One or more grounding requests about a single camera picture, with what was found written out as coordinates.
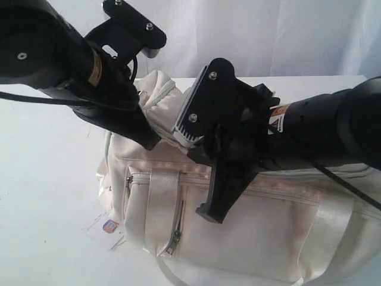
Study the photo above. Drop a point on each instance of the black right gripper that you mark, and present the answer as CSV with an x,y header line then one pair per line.
x,y
237,152

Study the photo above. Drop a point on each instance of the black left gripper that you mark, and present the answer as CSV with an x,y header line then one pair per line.
x,y
101,92

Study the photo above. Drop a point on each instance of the cream fabric bag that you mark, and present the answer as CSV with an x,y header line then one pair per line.
x,y
290,226

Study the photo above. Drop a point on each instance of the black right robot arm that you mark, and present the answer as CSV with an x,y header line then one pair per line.
x,y
324,131

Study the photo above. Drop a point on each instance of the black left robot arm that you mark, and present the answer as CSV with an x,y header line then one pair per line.
x,y
35,40

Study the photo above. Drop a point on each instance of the white paper hang tag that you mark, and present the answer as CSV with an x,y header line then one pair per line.
x,y
101,230

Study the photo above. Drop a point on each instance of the white backdrop curtain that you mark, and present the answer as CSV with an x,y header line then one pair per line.
x,y
266,38

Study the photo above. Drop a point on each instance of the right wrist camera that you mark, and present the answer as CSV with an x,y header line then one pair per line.
x,y
216,98

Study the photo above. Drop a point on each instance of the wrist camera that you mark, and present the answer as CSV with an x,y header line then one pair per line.
x,y
127,32
216,98

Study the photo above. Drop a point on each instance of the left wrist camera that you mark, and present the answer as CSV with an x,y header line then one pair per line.
x,y
127,32

